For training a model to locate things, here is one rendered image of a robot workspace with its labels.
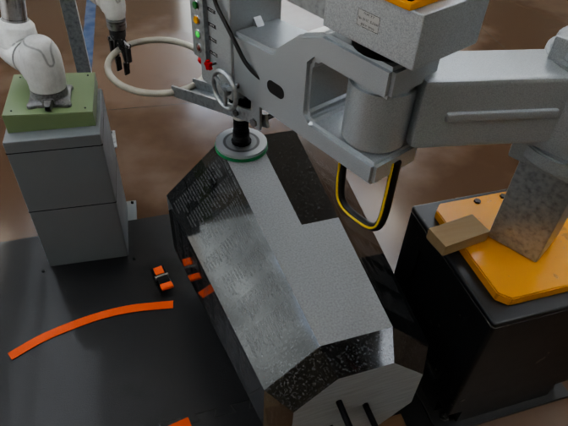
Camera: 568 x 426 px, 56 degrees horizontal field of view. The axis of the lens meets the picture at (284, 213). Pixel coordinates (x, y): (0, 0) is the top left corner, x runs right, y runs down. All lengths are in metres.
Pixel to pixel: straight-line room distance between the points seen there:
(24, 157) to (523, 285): 2.06
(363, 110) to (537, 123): 0.52
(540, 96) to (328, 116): 0.59
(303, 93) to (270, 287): 0.63
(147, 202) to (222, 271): 1.43
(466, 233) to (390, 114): 0.71
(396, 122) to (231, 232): 0.79
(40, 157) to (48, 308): 0.75
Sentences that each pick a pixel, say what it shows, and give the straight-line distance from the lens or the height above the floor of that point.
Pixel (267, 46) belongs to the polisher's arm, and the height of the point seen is 1.41.
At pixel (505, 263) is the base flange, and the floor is 0.78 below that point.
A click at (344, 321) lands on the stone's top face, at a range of 1.65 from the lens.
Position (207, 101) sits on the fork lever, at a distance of 2.23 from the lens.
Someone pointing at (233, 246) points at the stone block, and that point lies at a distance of 1.95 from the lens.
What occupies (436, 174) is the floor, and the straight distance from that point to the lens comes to 3.65.
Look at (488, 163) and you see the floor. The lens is 3.89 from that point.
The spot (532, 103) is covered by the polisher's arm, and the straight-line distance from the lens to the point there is 1.64.
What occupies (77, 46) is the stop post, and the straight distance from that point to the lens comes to 3.48.
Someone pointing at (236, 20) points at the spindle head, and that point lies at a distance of 1.84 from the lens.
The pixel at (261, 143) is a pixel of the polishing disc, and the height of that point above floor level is 0.87.
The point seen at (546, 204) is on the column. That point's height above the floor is 1.03.
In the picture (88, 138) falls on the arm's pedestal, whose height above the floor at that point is 0.78.
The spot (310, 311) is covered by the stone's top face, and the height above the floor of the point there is 0.84.
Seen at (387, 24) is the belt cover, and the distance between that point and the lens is 1.30.
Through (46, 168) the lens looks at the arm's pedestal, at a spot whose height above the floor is 0.64.
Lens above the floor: 2.17
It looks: 43 degrees down
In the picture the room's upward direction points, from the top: 3 degrees clockwise
